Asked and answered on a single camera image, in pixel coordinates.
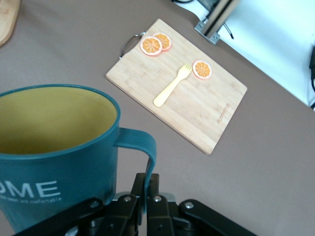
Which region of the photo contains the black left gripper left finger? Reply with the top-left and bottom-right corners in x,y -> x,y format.
14,173 -> 147,236

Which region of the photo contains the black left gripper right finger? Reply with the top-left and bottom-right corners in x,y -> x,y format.
147,174 -> 257,236

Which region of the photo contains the teal cup yellow inside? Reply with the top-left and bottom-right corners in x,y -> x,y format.
0,84 -> 158,234

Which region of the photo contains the brown table cover sheet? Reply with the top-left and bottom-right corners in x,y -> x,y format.
0,0 -> 315,236

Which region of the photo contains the bamboo cutting board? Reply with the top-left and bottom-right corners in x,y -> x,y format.
105,18 -> 248,155

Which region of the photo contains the yellow plastic fork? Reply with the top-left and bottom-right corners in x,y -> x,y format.
154,63 -> 192,108

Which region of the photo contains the orange slice toy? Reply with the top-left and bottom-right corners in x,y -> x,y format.
153,32 -> 172,52
140,36 -> 163,57
192,60 -> 213,81

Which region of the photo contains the thin black cable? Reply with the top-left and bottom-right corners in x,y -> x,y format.
222,21 -> 235,40

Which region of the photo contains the aluminium frame post with bracket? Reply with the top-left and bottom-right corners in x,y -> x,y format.
193,0 -> 242,46

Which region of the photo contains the black cable strip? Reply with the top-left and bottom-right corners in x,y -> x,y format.
308,43 -> 315,111

